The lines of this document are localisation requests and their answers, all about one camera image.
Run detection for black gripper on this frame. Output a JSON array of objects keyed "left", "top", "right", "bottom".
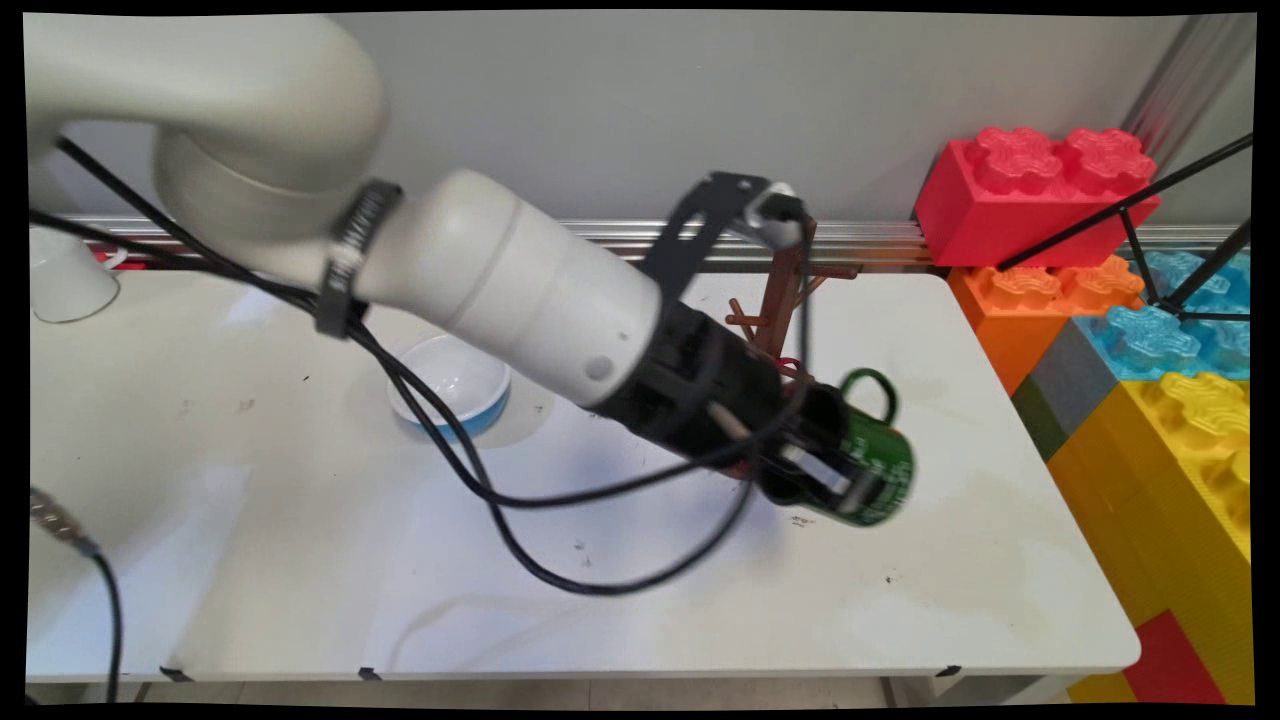
[{"left": 590, "top": 297, "right": 873, "bottom": 517}]

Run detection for green mug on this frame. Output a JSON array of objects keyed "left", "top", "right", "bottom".
[{"left": 757, "top": 367, "right": 918, "bottom": 530}]

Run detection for brown wooden mug tree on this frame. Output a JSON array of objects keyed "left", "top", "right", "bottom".
[{"left": 722, "top": 214, "right": 863, "bottom": 481}]

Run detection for orange toy block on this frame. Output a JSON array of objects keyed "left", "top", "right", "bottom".
[{"left": 947, "top": 254, "right": 1147, "bottom": 397}]

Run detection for big red toy block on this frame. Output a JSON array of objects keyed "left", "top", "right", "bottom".
[{"left": 913, "top": 125, "right": 1162, "bottom": 270}]

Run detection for blue toy block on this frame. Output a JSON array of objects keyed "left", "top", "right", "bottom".
[
  {"left": 1140, "top": 249, "right": 1252, "bottom": 312},
  {"left": 1072, "top": 303, "right": 1252, "bottom": 382}
]

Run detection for big yellow toy block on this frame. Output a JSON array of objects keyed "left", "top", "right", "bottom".
[{"left": 1047, "top": 371, "right": 1254, "bottom": 704}]

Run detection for white bowl with blue outside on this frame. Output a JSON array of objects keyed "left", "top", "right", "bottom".
[{"left": 387, "top": 332, "right": 513, "bottom": 442}]

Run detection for black tripod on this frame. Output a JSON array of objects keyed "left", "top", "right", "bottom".
[{"left": 995, "top": 132, "right": 1254, "bottom": 322}]

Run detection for small red toy block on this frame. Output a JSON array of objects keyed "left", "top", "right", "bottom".
[{"left": 1123, "top": 609, "right": 1228, "bottom": 706}]

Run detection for white cup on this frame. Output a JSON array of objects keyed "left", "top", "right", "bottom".
[{"left": 30, "top": 225, "right": 129, "bottom": 325}]

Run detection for aluminium rail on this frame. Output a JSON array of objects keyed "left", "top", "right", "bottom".
[{"left": 60, "top": 213, "right": 1251, "bottom": 274}]

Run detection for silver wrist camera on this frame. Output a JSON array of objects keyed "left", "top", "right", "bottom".
[{"left": 748, "top": 183, "right": 807, "bottom": 249}]

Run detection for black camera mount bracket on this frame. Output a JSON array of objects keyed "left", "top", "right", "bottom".
[{"left": 638, "top": 171, "right": 773, "bottom": 303}]

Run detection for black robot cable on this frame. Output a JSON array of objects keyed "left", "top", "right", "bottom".
[
  {"left": 55, "top": 135, "right": 761, "bottom": 598},
  {"left": 28, "top": 205, "right": 816, "bottom": 511}
]

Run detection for grey strap on arm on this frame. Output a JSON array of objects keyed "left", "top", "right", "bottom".
[{"left": 314, "top": 179, "right": 404, "bottom": 340}]

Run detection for black cable with metal connector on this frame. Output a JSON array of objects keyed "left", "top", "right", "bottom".
[{"left": 30, "top": 486, "right": 124, "bottom": 703}]

